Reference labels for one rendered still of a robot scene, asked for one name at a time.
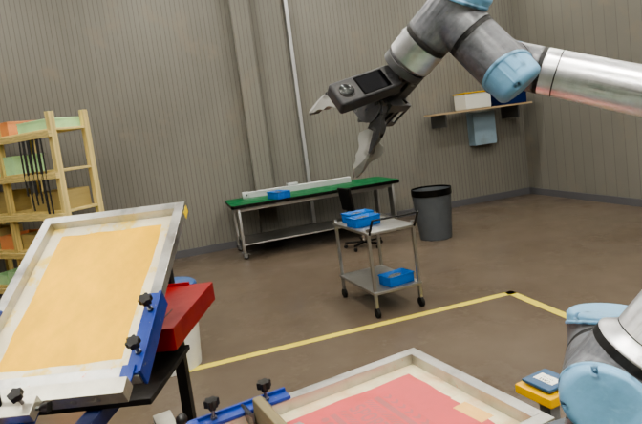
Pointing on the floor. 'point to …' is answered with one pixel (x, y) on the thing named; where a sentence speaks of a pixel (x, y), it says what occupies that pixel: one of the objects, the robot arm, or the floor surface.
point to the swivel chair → (349, 210)
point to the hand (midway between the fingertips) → (329, 145)
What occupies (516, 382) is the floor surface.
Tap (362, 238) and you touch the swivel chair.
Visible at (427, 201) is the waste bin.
